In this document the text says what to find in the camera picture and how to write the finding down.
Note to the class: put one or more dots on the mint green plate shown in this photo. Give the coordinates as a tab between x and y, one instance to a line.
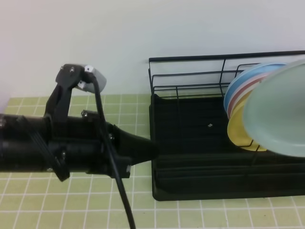
274	114

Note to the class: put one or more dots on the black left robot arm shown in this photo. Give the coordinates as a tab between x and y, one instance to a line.
36	144

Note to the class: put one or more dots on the pink plate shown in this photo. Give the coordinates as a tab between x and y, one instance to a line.
243	89

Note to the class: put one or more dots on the black wire dish rack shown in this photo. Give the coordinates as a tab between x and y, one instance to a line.
200	162

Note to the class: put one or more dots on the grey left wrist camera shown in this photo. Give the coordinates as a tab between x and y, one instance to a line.
91	78

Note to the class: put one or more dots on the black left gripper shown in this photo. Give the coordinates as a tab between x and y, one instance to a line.
80	146

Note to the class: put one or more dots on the yellow plate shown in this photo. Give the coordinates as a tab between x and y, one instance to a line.
236	131

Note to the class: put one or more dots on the blue plate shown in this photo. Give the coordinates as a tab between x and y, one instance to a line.
248	74

